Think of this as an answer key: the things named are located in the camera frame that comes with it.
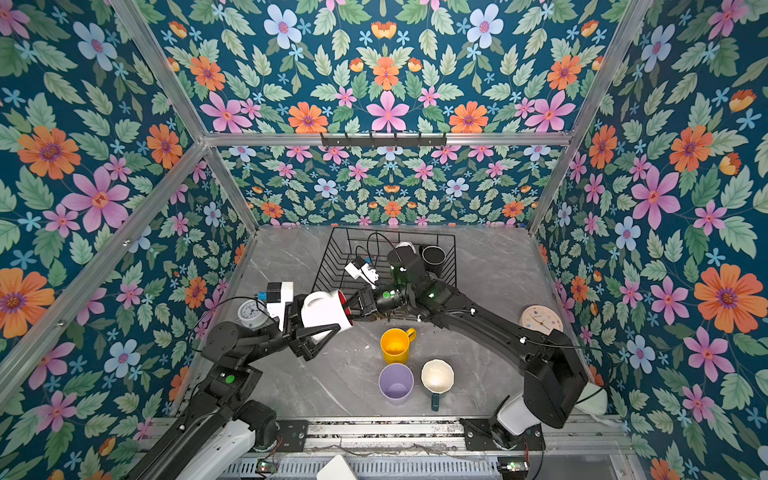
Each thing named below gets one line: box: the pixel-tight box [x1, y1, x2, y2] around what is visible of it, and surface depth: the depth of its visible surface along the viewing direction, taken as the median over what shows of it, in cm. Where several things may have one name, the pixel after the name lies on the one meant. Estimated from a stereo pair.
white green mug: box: [420, 358, 455, 412], surface depth 76 cm
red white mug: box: [301, 289, 355, 343], surface depth 58 cm
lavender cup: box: [378, 362, 415, 406], surface depth 75 cm
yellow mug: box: [380, 328, 417, 364], surface depth 84 cm
